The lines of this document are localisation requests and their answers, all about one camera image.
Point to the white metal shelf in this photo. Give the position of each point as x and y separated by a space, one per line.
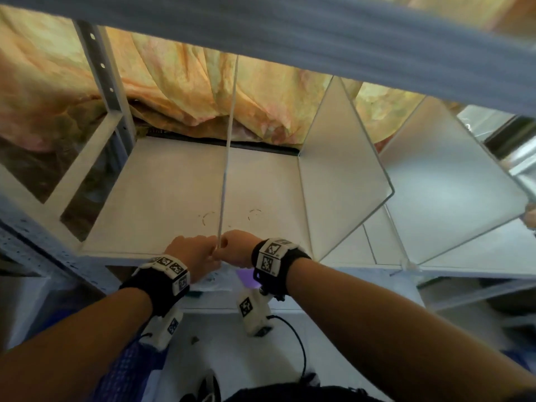
167 196

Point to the person's right forearm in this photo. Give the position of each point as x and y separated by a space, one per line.
398 339

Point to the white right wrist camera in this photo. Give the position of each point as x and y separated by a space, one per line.
253 311

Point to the person's right hand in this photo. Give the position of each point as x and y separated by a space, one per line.
236 249

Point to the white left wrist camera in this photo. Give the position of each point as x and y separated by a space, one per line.
161 330

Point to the black right wrist band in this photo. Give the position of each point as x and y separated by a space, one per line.
272 284

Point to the black wrist band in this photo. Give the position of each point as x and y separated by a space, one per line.
272 284
150 288

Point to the yellow patterned curtain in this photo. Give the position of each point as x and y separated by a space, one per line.
167 79

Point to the person's left forearm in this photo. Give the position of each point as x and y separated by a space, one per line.
63 351

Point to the brown cardboard box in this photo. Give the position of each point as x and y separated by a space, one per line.
531 217

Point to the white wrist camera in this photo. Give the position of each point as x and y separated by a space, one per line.
161 330
253 311

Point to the purple packet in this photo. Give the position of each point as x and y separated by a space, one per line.
247 278

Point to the person's black trousers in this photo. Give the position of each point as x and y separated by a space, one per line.
293 395

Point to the dark framed window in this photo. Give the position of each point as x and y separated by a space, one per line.
506 133

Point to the white frame side rack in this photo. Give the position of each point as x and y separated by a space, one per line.
525 171

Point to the black and white shoe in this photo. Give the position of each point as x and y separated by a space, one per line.
209 389
310 378

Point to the black left wrist band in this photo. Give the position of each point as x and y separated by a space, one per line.
150 288

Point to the person's left hand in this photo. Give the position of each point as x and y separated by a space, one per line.
197 255

